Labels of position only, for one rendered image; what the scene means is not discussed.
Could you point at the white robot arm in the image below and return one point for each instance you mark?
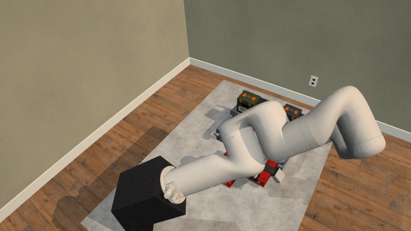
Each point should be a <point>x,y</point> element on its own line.
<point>265,132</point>

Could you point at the dark green case with orange latches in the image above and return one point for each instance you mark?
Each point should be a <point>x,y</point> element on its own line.
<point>247,100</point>

